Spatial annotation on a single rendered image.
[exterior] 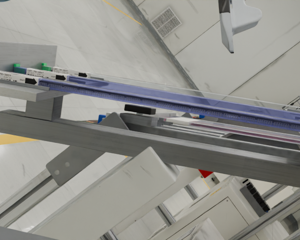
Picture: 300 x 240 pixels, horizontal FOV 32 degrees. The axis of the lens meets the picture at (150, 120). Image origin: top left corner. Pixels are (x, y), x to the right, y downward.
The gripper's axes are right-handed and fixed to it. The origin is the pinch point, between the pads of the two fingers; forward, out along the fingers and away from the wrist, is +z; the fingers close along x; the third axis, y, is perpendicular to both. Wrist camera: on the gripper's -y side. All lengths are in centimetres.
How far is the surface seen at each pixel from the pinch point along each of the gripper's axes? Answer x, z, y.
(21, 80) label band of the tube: -22.6, 0.5, -24.4
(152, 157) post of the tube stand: -13.8, 12.7, -11.0
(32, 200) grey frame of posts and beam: 7.7, 22.8, -38.1
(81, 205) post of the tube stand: -13.9, 18.6, -21.7
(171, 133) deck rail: 11.0, 13.0, -11.4
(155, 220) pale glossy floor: 229, 95, -56
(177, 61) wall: 907, -3, -104
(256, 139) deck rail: 77, 26, 5
